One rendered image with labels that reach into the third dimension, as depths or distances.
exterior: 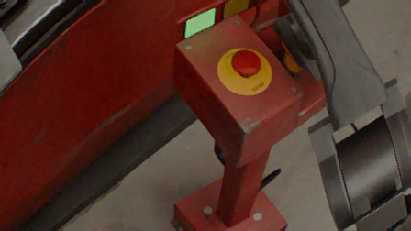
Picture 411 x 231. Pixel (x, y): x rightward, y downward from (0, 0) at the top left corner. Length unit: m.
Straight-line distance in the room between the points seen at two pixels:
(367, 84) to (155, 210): 1.36
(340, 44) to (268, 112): 0.56
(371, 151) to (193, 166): 1.39
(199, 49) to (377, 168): 0.64
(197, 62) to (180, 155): 0.81
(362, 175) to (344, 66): 0.08
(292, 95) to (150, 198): 0.82
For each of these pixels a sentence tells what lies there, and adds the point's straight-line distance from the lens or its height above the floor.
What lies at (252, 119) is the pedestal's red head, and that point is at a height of 0.78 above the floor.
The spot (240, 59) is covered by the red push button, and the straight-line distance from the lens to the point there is 1.11.
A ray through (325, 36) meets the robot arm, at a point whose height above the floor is 1.30.
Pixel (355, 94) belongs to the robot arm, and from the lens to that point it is 0.56.
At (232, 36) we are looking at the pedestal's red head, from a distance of 1.17.
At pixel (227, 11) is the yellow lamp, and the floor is 0.81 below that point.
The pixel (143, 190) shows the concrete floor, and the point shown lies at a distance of 1.90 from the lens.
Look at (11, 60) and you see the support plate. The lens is 0.93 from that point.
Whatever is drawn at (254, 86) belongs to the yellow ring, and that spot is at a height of 0.78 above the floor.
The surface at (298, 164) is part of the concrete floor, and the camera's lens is 1.95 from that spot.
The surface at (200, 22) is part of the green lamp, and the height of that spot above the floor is 0.81.
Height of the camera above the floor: 1.77
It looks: 63 degrees down
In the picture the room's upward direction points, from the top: 5 degrees clockwise
